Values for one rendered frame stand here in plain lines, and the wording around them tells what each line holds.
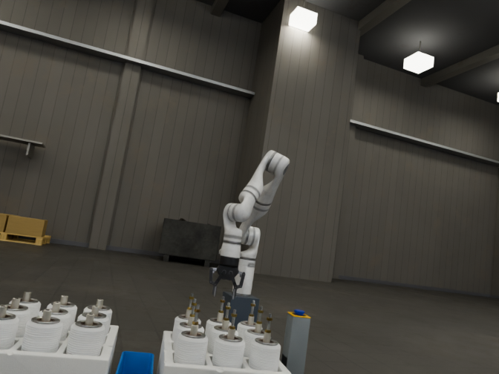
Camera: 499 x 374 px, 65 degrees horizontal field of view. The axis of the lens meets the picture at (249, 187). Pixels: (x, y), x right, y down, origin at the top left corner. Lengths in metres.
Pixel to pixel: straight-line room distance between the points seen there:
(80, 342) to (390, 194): 9.45
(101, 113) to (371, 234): 6.57
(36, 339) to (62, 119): 7.01
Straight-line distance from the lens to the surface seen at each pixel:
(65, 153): 8.00
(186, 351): 1.28
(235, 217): 1.49
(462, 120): 12.33
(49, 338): 1.30
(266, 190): 1.73
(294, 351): 1.57
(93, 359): 1.26
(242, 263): 1.90
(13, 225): 7.16
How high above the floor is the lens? 0.56
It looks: 8 degrees up
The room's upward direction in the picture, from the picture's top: 8 degrees clockwise
